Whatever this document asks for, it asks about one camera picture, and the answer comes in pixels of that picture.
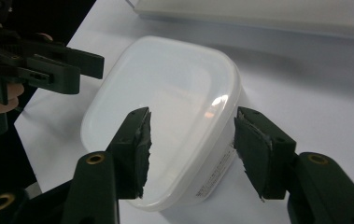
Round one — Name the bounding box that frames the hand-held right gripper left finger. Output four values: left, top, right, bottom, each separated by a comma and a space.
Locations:
106, 106, 153, 200

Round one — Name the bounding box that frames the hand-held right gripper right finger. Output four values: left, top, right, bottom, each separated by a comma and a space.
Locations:
234, 106, 297, 201

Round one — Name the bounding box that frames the white plastic lidded container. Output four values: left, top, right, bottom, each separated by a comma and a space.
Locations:
79, 35, 243, 213

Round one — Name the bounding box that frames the white wire rack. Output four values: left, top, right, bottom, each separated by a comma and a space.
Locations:
125, 0, 354, 44

